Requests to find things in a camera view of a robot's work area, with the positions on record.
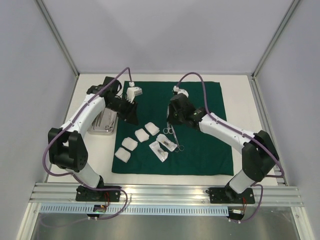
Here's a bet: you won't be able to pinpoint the stainless steel instrument tray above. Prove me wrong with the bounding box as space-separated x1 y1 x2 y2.
88 108 117 135

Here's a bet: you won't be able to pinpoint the clear sterile packet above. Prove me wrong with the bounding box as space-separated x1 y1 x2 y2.
149 141 169 162
156 134 178 152

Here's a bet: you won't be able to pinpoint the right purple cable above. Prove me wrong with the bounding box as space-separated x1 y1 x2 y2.
174 72 283 225

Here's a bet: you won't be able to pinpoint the slotted cable duct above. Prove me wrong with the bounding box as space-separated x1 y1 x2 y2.
39 203 229 217

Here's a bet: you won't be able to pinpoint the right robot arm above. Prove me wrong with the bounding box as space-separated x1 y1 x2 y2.
167 93 279 203

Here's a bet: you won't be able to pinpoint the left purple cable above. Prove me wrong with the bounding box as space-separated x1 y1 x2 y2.
41 66 133 222

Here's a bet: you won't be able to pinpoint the surgical scissors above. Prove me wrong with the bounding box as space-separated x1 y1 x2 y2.
104 111 117 133
108 111 117 126
172 128 185 152
163 121 174 135

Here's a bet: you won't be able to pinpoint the white gauze pad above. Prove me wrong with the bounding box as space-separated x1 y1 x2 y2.
114 147 131 163
121 137 138 151
144 122 160 136
134 128 150 143

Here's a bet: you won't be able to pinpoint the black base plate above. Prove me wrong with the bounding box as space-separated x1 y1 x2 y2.
205 187 256 204
75 185 121 203

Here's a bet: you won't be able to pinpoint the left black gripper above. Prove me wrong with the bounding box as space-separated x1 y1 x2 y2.
106 96 139 126

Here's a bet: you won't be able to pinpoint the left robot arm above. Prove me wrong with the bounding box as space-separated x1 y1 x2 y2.
46 76 143 201

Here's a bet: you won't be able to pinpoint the purple cable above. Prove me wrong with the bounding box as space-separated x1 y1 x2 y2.
174 72 283 225
41 66 133 222

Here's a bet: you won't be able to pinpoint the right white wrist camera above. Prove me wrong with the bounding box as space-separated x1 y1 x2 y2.
173 85 189 98

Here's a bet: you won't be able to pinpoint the green surgical drape cloth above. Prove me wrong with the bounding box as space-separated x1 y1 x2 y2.
111 81 234 176

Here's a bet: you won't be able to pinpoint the steel tweezers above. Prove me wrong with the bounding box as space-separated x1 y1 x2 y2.
98 110 105 126
92 113 101 129
96 111 103 127

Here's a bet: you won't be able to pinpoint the aluminium front rail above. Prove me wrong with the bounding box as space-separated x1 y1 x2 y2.
29 182 304 207

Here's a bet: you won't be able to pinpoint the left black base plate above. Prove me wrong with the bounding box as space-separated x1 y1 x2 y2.
75 185 121 203

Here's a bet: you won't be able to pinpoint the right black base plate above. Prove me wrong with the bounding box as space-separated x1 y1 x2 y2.
205 187 256 204

